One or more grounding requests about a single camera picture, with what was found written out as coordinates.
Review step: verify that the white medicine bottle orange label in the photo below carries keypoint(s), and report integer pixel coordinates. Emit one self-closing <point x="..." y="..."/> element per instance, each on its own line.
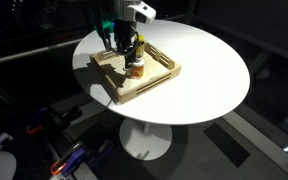
<point x="138" y="70"/>

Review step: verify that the brown bottle yellow lid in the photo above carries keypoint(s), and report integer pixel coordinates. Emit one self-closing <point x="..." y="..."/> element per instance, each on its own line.
<point x="140" y="43"/>

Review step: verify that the white round table pedestal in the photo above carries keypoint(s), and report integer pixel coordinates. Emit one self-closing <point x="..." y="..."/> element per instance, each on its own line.
<point x="144" y="141"/>

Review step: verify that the grey metal railing bar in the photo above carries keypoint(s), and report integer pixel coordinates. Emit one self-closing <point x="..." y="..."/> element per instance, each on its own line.
<point x="27" y="52"/>

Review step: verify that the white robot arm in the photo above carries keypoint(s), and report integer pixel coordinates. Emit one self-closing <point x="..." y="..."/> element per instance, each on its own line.
<point x="139" y="11"/>

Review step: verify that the purple orange bar clamp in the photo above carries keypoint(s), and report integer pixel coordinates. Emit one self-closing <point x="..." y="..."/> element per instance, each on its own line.
<point x="77" y="158"/>

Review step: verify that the light wooden slatted tray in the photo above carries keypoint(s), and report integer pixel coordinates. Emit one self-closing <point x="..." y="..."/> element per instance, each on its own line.
<point x="150" y="81"/>

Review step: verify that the wrist camera with green light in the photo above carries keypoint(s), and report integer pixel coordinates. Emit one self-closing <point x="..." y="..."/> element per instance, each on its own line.
<point x="105" y="30"/>

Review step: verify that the black rectangular floor mat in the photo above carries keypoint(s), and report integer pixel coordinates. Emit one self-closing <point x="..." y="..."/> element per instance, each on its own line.
<point x="226" y="144"/>

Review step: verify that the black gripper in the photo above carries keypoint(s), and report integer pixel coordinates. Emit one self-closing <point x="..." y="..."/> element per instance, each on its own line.
<point x="124" y="33"/>

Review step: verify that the black orange bar clamp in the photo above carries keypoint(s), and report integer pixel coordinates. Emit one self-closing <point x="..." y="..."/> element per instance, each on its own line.
<point x="50" y="120"/>

